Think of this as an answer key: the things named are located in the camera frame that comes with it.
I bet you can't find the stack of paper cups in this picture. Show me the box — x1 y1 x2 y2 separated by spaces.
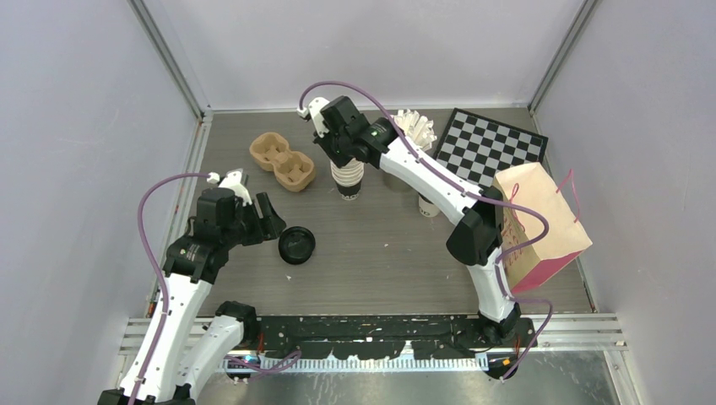
330 159 365 201

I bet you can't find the white paper coffee cup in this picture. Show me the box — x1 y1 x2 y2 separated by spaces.
418 194 441 218

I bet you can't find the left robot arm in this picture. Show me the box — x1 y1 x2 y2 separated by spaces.
98 187 285 404

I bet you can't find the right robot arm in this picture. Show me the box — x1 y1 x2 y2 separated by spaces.
299 96 521 347

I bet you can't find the stack of black cup lids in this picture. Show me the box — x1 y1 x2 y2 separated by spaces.
278 226 316 265

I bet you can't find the brown pulp cup carrier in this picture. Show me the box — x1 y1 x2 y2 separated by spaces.
249 132 317 192

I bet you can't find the white paper-wrapped straws bundle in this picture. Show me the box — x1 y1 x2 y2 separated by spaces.
392 109 437 151

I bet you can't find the black white checkerboard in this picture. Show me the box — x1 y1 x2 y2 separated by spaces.
432 108 549 188

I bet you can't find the yellow pink paper bag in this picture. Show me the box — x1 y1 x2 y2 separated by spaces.
493 163 592 293

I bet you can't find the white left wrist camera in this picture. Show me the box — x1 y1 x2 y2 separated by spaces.
207 169 252 207

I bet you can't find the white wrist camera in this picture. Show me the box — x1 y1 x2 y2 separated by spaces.
207 169 252 207
296 97 329 138

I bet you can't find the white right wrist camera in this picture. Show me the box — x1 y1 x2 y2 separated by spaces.
296 97 329 138

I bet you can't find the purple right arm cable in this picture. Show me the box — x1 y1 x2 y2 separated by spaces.
297 80 555 381

